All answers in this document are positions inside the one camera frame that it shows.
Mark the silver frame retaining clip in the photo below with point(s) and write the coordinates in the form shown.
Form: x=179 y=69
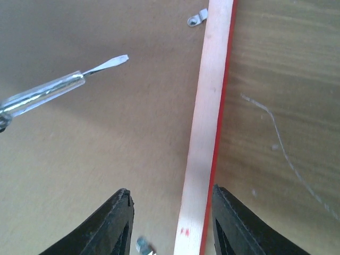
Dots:
x=198 y=18

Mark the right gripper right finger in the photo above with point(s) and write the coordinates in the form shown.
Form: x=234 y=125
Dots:
x=239 y=231

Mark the red picture frame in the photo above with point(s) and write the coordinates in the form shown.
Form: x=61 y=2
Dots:
x=193 y=219

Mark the brown frame backing board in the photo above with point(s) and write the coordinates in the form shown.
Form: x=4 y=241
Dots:
x=126 y=127

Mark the small screwdriver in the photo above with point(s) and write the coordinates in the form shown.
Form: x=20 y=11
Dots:
x=34 y=97

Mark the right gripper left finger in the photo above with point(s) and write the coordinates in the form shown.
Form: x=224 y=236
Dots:
x=107 y=231

